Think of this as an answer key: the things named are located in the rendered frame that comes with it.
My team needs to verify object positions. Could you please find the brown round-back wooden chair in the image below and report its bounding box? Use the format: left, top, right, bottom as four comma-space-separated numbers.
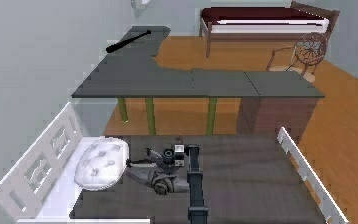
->
265, 31, 329, 83

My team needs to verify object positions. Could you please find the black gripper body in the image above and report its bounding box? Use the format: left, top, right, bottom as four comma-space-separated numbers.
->
156, 149, 176, 172

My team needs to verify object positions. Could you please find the black baseball bat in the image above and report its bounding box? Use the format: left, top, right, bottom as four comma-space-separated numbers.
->
105, 29, 152, 54

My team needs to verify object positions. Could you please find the brown wooden bed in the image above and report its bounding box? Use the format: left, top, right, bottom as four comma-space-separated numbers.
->
198, 0, 341, 60

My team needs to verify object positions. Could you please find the white pillow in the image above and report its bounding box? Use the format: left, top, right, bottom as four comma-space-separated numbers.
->
73, 135, 131, 192

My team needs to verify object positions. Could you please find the dark red blanket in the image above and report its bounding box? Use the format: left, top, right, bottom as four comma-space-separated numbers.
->
200, 6, 325, 25

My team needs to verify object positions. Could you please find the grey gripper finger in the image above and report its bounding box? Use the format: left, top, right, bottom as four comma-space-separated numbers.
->
126, 159, 161, 167

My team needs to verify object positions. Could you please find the dark grey blanket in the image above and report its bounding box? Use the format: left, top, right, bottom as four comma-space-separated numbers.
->
69, 134, 329, 224

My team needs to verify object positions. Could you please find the white bed frame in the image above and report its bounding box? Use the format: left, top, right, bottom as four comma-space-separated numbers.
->
0, 101, 350, 224

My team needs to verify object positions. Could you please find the grey pickaxe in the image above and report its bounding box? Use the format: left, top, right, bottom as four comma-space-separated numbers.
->
124, 147, 190, 197

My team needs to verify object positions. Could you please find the dark grey corner desk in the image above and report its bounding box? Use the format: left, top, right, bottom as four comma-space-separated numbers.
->
70, 25, 326, 138

